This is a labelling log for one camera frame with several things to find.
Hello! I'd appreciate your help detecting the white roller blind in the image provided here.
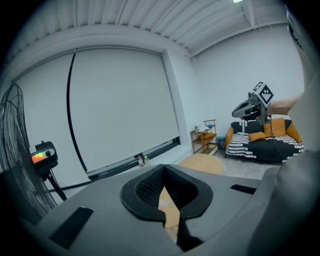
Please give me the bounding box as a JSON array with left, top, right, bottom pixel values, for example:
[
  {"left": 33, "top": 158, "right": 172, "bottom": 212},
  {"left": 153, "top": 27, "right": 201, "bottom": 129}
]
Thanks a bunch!
[
  {"left": 67, "top": 47, "right": 181, "bottom": 174},
  {"left": 11, "top": 51, "right": 88, "bottom": 176}
]

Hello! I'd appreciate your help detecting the black window frame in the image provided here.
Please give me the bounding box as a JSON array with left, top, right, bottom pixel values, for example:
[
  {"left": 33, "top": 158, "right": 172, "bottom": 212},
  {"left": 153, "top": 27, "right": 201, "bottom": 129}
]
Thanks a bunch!
[{"left": 85, "top": 136, "right": 181, "bottom": 181}]

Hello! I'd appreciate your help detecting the person's right forearm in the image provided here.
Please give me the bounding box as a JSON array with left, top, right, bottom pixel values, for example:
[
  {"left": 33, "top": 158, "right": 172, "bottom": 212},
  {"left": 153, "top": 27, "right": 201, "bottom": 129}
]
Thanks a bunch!
[{"left": 266, "top": 93, "right": 305, "bottom": 117}]

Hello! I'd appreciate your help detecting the large orange cushion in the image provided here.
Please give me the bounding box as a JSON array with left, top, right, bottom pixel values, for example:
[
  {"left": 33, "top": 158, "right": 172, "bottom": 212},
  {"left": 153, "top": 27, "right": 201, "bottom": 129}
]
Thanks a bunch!
[{"left": 262, "top": 117, "right": 286, "bottom": 138}]

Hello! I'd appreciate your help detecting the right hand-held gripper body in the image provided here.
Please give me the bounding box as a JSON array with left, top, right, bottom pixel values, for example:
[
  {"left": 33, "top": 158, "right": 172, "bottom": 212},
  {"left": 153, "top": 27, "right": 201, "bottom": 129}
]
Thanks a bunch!
[{"left": 247, "top": 81, "right": 275, "bottom": 126}]

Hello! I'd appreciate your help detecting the small orange cushion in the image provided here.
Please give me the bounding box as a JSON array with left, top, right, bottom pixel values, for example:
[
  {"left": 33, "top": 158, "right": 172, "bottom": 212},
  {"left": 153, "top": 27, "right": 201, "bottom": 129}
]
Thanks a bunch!
[{"left": 248, "top": 131, "right": 267, "bottom": 143}]

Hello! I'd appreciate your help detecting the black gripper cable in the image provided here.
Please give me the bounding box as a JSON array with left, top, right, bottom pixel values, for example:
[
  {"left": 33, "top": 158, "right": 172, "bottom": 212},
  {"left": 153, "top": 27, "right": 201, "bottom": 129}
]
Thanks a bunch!
[{"left": 268, "top": 113, "right": 285, "bottom": 162}]

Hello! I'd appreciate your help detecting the black fan cable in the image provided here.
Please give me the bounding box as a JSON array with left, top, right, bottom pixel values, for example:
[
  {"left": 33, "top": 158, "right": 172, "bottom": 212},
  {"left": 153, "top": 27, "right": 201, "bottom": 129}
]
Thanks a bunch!
[{"left": 47, "top": 181, "right": 91, "bottom": 194}]

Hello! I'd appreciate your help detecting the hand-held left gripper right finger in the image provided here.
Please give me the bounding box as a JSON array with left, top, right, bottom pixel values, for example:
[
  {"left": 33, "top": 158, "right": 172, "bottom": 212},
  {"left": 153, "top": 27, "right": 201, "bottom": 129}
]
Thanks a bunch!
[{"left": 164, "top": 164, "right": 261, "bottom": 256}]

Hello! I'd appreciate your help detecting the black standing fan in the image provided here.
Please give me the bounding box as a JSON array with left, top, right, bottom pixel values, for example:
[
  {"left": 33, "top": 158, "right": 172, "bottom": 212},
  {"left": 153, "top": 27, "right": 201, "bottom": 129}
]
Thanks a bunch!
[{"left": 0, "top": 83, "right": 68, "bottom": 226}]

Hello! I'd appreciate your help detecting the person's cream t-shirt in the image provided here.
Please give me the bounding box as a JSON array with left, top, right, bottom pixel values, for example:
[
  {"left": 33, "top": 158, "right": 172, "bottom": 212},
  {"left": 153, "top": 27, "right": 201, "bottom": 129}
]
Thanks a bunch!
[{"left": 247, "top": 49, "right": 320, "bottom": 256}]

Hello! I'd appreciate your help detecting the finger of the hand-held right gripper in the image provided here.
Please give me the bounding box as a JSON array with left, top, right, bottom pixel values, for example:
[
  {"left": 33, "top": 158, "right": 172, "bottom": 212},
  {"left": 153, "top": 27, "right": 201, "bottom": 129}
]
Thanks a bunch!
[{"left": 231, "top": 99, "right": 258, "bottom": 118}]

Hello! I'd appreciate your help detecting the black white striped cushion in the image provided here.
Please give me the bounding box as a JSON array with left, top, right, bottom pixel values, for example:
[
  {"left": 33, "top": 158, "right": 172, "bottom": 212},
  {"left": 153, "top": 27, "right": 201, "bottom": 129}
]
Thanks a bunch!
[
  {"left": 224, "top": 117, "right": 306, "bottom": 164},
  {"left": 226, "top": 132, "right": 305, "bottom": 159}
]

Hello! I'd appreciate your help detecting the wooden shelf rack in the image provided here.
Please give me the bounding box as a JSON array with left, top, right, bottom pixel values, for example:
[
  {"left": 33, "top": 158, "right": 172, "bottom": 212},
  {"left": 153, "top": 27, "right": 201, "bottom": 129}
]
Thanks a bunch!
[{"left": 190, "top": 119, "right": 219, "bottom": 156}]

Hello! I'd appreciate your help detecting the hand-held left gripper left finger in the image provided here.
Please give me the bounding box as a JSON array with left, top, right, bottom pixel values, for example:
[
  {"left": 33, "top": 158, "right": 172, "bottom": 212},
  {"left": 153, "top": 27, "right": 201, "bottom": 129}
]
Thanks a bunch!
[{"left": 34, "top": 164, "right": 181, "bottom": 256}]

